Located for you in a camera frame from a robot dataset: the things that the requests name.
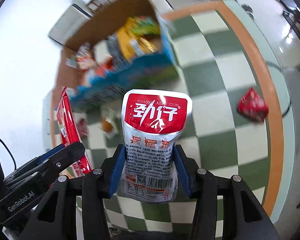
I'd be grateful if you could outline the long red spicy strip packet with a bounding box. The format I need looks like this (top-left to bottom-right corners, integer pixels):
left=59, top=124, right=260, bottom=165
left=56, top=87, right=92, bottom=177

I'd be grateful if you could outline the white red fish snack pouch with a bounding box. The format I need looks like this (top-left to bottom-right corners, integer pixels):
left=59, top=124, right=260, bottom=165
left=121, top=89, right=192, bottom=203

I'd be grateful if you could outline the dark red snack packet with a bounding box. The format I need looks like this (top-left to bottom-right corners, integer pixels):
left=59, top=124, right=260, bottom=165
left=76, top=118, right=89, bottom=138

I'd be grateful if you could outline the bread in clear wrapper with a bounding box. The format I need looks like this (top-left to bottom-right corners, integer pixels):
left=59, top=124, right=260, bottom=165
left=101, top=108, right=119, bottom=139

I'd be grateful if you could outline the green checkered mat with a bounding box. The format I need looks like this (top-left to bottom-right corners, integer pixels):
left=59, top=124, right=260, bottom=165
left=41, top=0, right=296, bottom=240

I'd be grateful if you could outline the small red triangular snack packet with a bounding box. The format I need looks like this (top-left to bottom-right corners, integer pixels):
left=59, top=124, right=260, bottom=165
left=237, top=87, right=269, bottom=122

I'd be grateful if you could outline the cardboard box with blue print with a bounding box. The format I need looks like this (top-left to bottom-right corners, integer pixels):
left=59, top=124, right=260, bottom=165
left=51, top=0, right=178, bottom=110

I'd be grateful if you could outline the yellow snack bag in box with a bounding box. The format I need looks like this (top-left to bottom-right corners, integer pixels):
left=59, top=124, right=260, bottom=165
left=115, top=16, right=161, bottom=62

